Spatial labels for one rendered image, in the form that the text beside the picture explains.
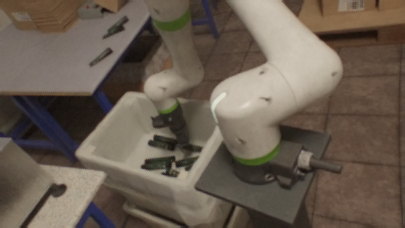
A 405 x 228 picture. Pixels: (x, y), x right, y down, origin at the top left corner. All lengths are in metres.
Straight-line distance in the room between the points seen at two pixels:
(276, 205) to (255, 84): 0.28
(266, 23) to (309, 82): 0.17
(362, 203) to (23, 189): 1.44
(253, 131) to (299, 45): 0.21
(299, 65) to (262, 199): 0.31
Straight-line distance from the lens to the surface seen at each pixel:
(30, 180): 1.35
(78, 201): 1.34
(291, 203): 0.84
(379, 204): 1.92
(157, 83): 1.26
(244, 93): 0.72
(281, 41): 0.81
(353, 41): 2.76
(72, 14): 2.63
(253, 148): 0.78
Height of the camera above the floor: 1.63
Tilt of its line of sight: 40 degrees down
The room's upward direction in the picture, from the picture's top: 25 degrees counter-clockwise
